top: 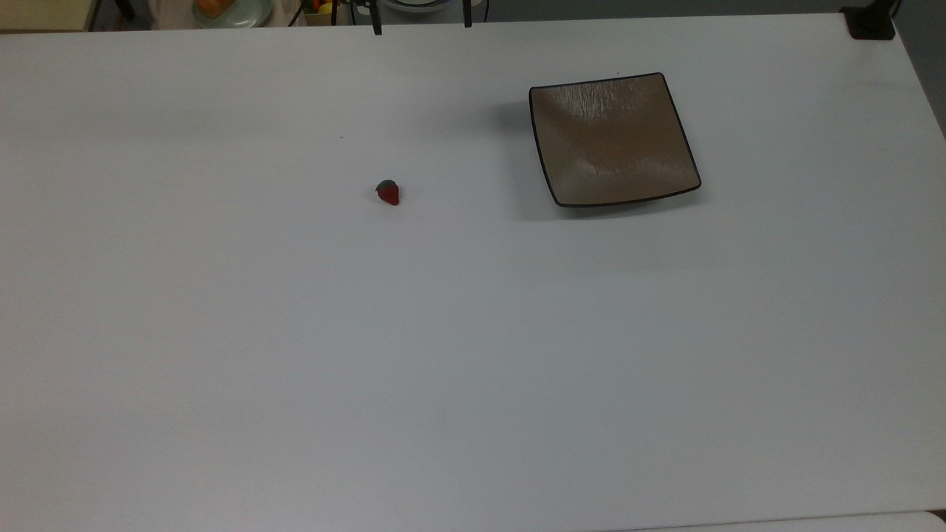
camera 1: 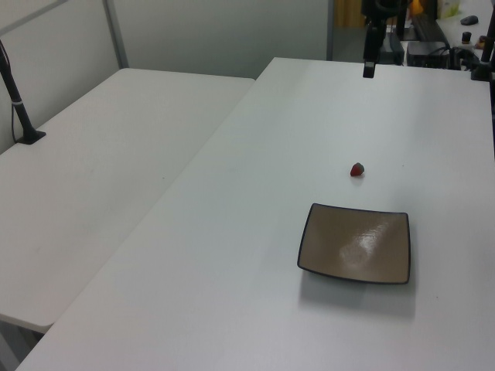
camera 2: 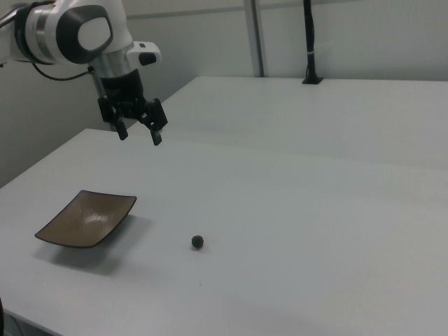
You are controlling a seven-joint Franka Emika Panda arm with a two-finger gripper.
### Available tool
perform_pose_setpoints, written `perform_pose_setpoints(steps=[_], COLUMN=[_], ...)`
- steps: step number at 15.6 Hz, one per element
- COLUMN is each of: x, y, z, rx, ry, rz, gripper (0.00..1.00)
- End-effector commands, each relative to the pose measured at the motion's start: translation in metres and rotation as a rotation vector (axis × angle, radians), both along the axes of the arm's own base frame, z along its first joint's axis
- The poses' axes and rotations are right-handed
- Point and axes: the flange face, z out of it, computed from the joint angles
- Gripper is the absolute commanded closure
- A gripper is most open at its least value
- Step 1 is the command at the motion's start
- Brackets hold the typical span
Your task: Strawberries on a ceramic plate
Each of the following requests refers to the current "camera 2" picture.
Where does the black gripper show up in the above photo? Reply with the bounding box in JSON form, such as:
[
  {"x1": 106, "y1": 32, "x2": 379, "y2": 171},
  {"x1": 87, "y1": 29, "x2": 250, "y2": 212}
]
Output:
[{"x1": 92, "y1": 68, "x2": 169, "y2": 147}]

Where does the black pole with base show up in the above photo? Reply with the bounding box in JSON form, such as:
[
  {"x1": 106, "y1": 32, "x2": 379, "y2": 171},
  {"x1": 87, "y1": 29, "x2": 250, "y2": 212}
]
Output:
[{"x1": 302, "y1": 0, "x2": 325, "y2": 85}]

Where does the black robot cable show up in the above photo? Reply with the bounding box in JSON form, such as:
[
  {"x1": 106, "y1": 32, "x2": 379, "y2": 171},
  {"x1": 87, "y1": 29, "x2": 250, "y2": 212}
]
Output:
[{"x1": 32, "y1": 62, "x2": 95, "y2": 81}]

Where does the grey metal partition post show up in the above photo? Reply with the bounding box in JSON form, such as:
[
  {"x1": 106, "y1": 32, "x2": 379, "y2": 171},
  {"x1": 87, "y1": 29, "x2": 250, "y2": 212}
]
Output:
[{"x1": 249, "y1": 0, "x2": 266, "y2": 78}]

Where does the square brown ceramic plate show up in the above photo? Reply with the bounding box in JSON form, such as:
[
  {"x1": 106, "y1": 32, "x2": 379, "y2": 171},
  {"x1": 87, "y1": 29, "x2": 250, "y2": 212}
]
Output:
[{"x1": 34, "y1": 190, "x2": 138, "y2": 249}]

